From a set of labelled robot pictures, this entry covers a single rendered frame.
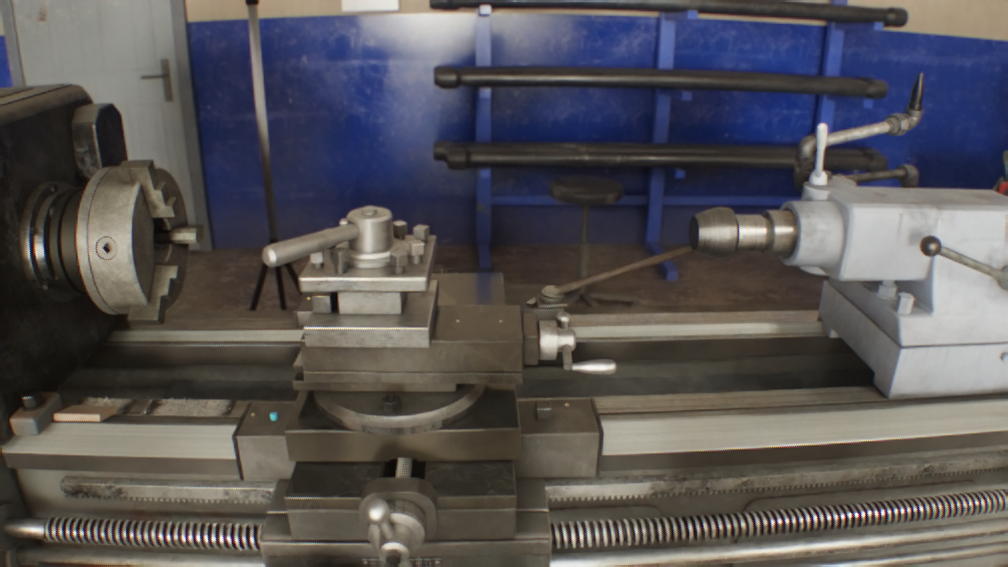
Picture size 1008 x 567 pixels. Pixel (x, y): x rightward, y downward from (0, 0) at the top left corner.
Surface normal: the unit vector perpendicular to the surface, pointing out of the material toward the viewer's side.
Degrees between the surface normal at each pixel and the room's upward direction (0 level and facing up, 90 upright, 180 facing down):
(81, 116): 42
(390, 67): 90
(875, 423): 36
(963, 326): 62
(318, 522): 90
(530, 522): 0
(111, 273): 95
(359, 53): 90
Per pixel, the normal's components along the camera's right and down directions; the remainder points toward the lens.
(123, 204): 0.04, -0.39
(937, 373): 0.04, 0.39
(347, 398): 0.00, -0.92
